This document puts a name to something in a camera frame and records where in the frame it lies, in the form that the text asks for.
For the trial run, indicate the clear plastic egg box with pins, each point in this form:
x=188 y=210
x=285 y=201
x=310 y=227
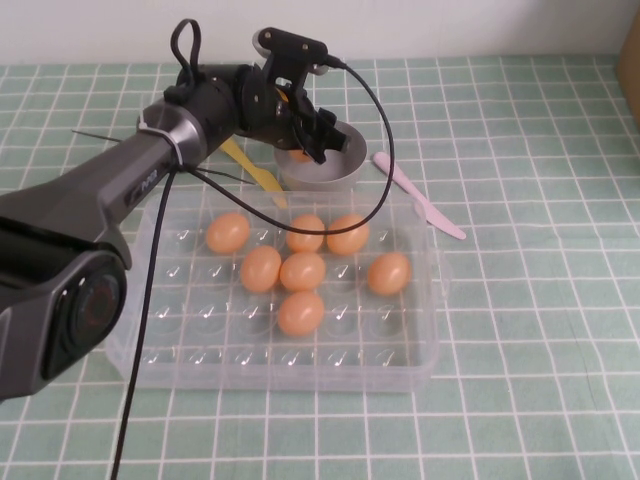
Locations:
x=350 y=350

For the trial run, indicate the brown cardboard box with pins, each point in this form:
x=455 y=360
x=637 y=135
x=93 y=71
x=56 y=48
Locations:
x=631 y=60

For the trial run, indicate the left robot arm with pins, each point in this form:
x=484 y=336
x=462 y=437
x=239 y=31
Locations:
x=75 y=200

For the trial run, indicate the grey plastic bowl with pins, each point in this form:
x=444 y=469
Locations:
x=345 y=170

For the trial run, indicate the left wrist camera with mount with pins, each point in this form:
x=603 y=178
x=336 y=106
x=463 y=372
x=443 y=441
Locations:
x=295 y=45

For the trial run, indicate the yellow plastic knife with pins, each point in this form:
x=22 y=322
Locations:
x=260 y=177

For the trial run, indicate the green checked tablecloth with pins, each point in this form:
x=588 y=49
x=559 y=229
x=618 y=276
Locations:
x=500 y=350

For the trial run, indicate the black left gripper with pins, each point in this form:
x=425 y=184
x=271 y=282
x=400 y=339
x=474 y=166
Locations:
x=265 y=115

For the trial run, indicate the pink plastic knife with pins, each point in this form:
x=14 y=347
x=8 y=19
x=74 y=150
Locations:
x=415 y=197

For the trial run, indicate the orange egg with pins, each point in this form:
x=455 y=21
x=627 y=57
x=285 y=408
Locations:
x=301 y=313
x=260 y=269
x=305 y=240
x=389 y=273
x=228 y=232
x=348 y=240
x=300 y=155
x=302 y=271

